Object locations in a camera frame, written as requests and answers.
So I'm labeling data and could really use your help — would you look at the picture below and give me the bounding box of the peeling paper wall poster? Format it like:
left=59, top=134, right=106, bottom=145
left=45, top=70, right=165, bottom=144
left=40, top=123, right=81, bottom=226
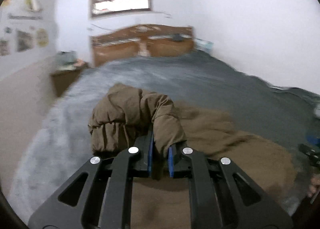
left=24, top=0, right=42, bottom=13

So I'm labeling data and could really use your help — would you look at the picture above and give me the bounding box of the brown wooden nightstand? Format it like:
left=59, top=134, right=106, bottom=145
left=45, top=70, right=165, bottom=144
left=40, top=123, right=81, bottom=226
left=50, top=62, right=88, bottom=98

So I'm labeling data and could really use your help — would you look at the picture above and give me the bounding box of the yellow lion cat sticker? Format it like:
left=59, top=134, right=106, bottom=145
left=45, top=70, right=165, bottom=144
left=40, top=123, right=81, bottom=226
left=36, top=28, right=49, bottom=48

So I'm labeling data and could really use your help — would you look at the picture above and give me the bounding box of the teal checked pillow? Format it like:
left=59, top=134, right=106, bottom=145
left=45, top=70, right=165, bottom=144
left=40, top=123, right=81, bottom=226
left=194, top=39, right=213, bottom=54

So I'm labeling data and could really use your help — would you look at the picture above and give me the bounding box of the small tabby cat sticker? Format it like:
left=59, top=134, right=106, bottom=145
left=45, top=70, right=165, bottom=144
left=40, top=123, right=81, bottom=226
left=0, top=40, right=10, bottom=56

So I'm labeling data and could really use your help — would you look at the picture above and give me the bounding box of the person's right hand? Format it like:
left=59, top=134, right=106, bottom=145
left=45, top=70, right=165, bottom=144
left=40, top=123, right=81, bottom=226
left=308, top=174, right=320, bottom=198

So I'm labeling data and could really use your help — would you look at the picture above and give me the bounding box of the brown wooden headboard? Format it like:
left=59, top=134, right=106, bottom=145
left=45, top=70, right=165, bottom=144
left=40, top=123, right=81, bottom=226
left=91, top=24, right=195, bottom=67

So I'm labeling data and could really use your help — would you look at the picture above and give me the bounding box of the grey plush bed blanket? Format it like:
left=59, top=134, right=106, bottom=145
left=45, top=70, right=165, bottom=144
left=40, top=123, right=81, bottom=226
left=8, top=51, right=319, bottom=221

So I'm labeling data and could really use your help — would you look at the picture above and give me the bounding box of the text line wall sticker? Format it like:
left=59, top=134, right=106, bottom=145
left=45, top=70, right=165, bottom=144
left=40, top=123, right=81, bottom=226
left=8, top=14, right=43, bottom=21

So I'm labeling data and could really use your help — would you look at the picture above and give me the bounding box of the black device on headboard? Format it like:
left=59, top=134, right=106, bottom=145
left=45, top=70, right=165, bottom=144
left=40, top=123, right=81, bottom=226
left=171, top=34, right=184, bottom=42

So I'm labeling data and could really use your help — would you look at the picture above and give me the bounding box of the brown puffer jacket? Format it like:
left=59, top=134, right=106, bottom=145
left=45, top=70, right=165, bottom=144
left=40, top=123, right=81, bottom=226
left=88, top=83, right=296, bottom=228

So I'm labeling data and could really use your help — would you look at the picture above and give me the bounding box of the grey cats wall sticker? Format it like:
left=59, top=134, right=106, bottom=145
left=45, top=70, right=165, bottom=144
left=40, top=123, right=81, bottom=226
left=17, top=30, right=34, bottom=52

